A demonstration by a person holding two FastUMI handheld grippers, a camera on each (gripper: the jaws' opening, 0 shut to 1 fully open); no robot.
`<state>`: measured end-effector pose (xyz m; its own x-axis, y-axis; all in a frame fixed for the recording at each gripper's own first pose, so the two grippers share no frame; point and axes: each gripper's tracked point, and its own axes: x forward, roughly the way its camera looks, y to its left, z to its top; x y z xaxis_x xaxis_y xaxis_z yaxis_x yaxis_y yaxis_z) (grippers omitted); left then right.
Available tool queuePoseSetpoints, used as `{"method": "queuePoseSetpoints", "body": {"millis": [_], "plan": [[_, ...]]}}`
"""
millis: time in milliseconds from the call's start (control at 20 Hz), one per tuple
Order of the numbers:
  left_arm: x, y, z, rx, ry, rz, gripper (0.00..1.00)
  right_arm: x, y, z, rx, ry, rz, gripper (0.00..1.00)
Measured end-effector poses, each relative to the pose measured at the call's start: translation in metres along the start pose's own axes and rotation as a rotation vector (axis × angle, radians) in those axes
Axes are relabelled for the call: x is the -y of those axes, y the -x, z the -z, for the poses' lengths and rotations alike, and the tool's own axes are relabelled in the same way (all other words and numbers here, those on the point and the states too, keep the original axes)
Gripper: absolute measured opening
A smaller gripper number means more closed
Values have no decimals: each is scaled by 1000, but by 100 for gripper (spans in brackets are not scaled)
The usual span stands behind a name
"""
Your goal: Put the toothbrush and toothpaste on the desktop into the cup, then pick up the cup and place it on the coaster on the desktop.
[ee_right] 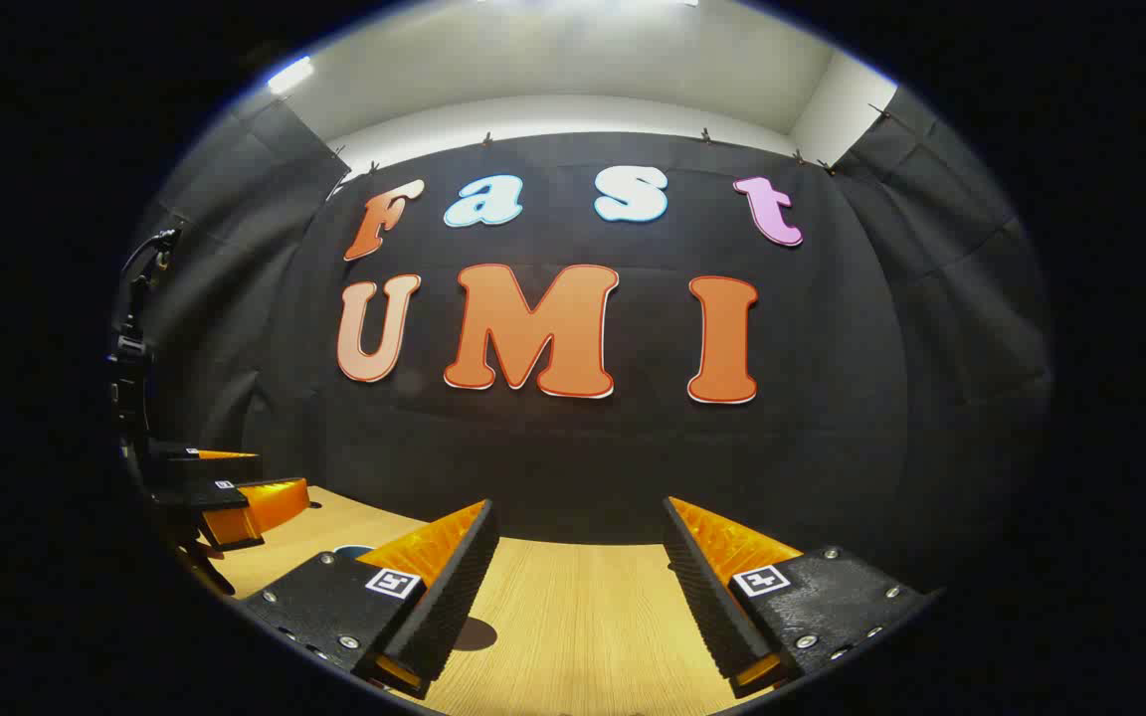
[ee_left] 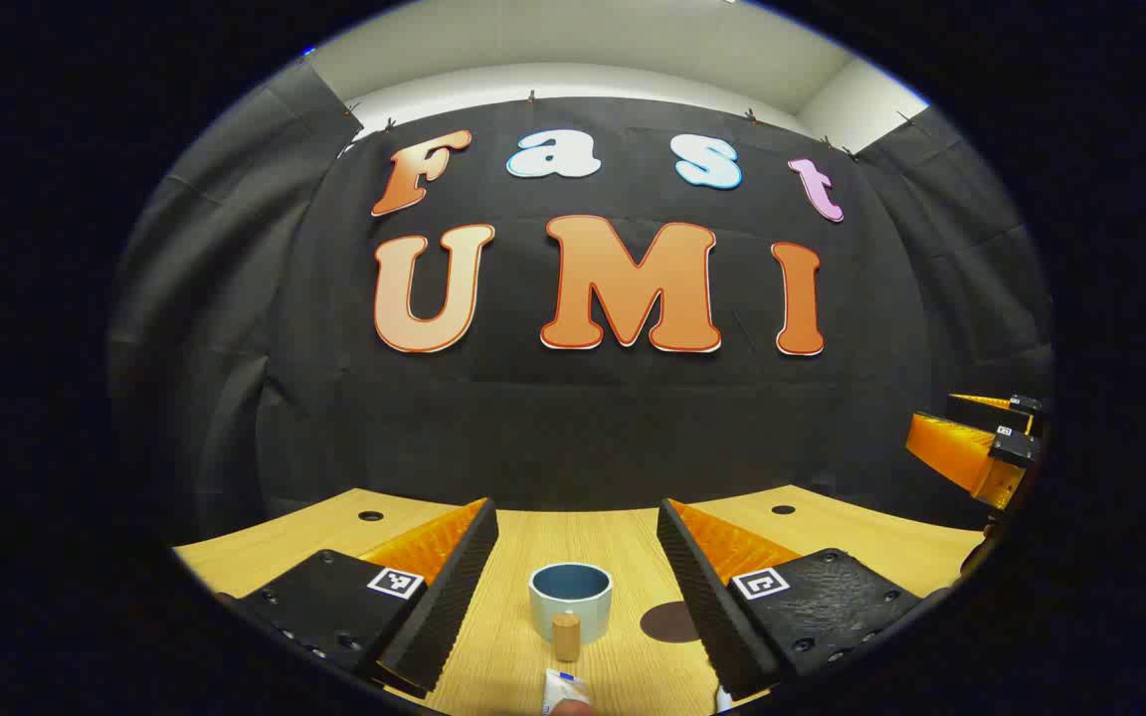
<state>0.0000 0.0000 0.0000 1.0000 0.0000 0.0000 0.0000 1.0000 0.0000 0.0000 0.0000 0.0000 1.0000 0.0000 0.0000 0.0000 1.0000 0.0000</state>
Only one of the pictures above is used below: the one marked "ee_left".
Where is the white toothpaste tube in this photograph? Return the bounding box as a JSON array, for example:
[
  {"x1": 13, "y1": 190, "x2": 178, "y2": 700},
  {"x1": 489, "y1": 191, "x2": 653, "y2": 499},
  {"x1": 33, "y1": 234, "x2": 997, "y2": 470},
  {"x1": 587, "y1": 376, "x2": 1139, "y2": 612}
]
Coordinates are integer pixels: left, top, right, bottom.
[{"x1": 543, "y1": 668, "x2": 594, "y2": 716}]

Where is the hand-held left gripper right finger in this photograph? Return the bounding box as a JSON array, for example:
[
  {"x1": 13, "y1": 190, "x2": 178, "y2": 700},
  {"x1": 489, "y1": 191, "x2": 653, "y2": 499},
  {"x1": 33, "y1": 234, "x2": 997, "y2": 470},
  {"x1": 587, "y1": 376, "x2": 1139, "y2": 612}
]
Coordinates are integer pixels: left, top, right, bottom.
[{"x1": 657, "y1": 496, "x2": 932, "y2": 702}]

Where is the black backdrop cloth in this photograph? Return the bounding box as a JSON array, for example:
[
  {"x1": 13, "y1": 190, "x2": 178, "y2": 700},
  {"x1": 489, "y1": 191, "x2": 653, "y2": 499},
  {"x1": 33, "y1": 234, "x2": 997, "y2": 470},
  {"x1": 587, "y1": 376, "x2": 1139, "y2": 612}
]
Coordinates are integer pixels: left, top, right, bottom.
[{"x1": 107, "y1": 60, "x2": 1056, "y2": 543}]

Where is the dark brown round coaster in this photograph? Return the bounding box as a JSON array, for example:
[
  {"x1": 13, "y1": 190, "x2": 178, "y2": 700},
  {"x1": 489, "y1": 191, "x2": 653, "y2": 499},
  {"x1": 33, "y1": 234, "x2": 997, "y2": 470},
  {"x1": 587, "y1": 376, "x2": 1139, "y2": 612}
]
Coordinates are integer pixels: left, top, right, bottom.
[{"x1": 640, "y1": 601, "x2": 703, "y2": 644}]

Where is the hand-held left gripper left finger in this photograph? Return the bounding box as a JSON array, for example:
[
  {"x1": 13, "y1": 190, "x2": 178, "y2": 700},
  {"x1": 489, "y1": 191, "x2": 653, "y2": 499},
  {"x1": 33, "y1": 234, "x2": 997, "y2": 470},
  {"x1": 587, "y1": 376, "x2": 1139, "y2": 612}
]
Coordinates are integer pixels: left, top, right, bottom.
[{"x1": 218, "y1": 497, "x2": 500, "y2": 699}]

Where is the pale green cup wooden handle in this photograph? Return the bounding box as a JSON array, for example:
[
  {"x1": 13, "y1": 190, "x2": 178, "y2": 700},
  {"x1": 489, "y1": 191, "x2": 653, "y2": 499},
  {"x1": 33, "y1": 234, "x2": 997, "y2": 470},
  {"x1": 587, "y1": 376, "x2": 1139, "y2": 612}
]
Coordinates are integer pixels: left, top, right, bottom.
[{"x1": 529, "y1": 563, "x2": 614, "y2": 662}]

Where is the wooden desktop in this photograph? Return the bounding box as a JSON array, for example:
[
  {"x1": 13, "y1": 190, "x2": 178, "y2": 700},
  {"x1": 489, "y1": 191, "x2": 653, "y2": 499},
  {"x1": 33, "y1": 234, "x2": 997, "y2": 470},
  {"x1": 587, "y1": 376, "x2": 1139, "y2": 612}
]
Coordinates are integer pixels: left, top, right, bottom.
[{"x1": 172, "y1": 485, "x2": 987, "y2": 716}]

